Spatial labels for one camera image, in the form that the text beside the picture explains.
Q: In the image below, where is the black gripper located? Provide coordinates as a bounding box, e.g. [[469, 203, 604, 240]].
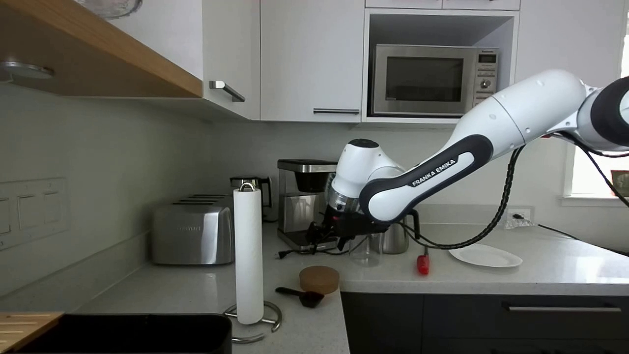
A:
[[305, 207, 390, 254]]

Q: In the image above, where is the wooden round board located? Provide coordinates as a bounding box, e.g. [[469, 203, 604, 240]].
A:
[[300, 264, 343, 297]]

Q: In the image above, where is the transparent glass jar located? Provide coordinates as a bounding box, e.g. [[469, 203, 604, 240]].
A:
[[353, 232, 384, 268]]

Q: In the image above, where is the black steel coffee maker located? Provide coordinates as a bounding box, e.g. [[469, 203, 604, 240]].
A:
[[276, 158, 341, 252]]

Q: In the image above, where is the steel thermal carafe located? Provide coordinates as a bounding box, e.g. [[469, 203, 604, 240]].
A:
[[368, 219, 414, 256]]

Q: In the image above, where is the black plastic scoop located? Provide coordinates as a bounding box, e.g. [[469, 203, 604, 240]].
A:
[[274, 286, 327, 311]]

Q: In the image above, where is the white paper towel roll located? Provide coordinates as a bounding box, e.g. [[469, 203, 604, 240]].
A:
[[233, 187, 268, 327]]

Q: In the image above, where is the metal paper towel holder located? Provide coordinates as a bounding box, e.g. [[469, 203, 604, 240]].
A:
[[223, 179, 286, 346]]

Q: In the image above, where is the steel toaster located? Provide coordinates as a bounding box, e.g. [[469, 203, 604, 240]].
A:
[[150, 193, 237, 268]]

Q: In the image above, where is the dark drawer cabinet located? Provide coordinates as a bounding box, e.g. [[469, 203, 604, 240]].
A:
[[341, 291, 629, 354]]

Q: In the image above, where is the white paper plate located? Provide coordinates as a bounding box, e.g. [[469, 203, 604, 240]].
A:
[[449, 242, 526, 272]]

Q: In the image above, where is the white upper cabinet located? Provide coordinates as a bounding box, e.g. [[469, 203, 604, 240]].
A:
[[260, 0, 368, 124], [518, 0, 626, 87], [111, 0, 264, 124]]

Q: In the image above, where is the steel microwave oven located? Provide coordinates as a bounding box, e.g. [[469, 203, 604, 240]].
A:
[[370, 42, 504, 120]]

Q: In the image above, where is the white microwave niche cabinet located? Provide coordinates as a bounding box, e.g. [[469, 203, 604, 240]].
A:
[[362, 0, 524, 126]]

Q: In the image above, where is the bright window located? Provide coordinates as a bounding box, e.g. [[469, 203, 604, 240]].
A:
[[561, 140, 629, 203]]

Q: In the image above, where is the clear glass bowl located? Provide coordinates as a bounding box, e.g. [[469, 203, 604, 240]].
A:
[[81, 0, 146, 22]]

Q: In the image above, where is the red handled screwdriver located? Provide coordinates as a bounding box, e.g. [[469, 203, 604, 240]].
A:
[[416, 246, 433, 280]]

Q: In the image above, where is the steel cabinet bar handle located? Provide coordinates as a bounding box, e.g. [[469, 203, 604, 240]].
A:
[[207, 79, 248, 105], [311, 107, 364, 118]]

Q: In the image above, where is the braided black robot cable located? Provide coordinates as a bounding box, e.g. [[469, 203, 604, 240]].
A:
[[400, 144, 528, 254]]

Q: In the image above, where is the long steel drawer handle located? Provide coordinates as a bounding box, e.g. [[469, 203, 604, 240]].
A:
[[508, 303, 626, 315]]

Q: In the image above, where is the small picture frame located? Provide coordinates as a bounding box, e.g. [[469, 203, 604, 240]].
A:
[[610, 168, 629, 199]]

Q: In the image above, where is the wooden wall shelf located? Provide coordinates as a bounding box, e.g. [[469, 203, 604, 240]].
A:
[[0, 0, 207, 101]]

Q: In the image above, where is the white wall switch plate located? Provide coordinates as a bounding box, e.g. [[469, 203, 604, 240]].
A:
[[0, 175, 72, 254]]

